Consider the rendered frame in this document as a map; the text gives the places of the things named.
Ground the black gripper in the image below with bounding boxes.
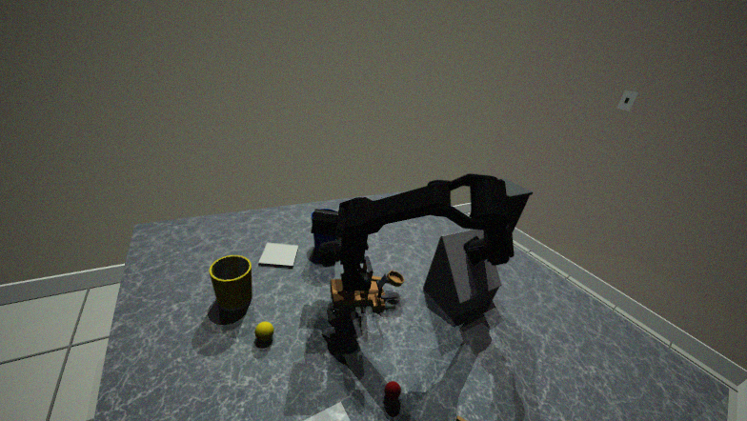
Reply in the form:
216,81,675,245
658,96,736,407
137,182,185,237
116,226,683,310
336,237,372,292

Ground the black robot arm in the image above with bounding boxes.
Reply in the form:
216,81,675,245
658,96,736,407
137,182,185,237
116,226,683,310
311,174,515,267

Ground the yellow ball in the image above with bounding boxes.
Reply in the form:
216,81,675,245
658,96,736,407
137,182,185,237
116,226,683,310
255,321,273,341

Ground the red ball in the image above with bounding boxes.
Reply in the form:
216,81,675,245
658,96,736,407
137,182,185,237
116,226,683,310
384,381,401,400

